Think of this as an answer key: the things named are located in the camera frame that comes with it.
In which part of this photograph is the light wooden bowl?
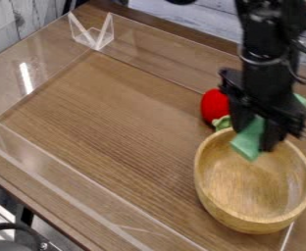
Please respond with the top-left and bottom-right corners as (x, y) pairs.
(194, 128), (306, 234)

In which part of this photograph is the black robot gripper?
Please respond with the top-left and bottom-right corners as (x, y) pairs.
(218, 55), (306, 152)

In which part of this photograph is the black table frame leg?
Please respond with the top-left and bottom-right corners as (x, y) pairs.
(15, 204), (63, 251)

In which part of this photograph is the black cable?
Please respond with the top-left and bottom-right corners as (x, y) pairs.
(0, 222), (46, 251)

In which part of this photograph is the red knitted strawberry toy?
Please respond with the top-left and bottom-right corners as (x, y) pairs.
(201, 88), (230, 131)

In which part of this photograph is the clear acrylic corner bracket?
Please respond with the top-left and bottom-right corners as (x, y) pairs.
(68, 13), (114, 51)

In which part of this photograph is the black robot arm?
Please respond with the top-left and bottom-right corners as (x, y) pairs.
(220, 0), (306, 152)

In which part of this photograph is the clear acrylic tray wall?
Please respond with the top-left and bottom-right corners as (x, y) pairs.
(0, 124), (210, 251)

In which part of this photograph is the green rectangular block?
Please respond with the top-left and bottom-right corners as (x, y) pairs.
(229, 92), (306, 163)

